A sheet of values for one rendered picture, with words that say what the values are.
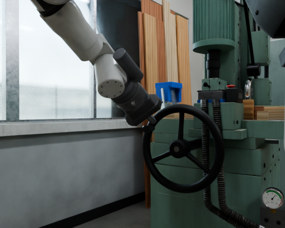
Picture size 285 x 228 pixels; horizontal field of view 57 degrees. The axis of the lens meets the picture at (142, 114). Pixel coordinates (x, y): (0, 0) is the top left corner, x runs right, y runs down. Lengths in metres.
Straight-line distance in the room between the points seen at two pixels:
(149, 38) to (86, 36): 2.18
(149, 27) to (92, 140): 1.27
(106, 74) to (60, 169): 1.62
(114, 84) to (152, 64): 2.08
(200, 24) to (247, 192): 0.68
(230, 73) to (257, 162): 0.45
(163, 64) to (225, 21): 1.78
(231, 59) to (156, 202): 0.71
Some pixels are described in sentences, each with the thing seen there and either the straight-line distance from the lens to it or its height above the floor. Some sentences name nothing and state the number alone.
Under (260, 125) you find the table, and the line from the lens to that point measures 0.98.
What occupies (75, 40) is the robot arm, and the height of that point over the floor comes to 1.08.
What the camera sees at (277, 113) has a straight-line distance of 1.12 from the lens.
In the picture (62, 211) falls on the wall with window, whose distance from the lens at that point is 2.28.
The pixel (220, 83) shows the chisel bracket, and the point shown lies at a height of 1.05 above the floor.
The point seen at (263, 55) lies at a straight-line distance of 1.34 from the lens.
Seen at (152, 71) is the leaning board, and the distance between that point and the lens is 2.68.
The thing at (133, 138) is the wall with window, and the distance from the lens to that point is 2.67.
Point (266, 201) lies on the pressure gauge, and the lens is 0.95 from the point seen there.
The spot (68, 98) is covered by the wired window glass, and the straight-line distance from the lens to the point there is 2.27.
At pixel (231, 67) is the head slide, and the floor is 1.13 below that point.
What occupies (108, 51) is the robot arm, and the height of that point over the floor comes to 1.08.
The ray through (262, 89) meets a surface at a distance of 1.30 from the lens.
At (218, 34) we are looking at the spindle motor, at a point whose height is 1.24.
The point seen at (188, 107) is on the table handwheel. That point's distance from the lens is 0.84.
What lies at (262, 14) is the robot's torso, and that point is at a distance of 0.50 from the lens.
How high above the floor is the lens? 0.93
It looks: level
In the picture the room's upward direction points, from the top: straight up
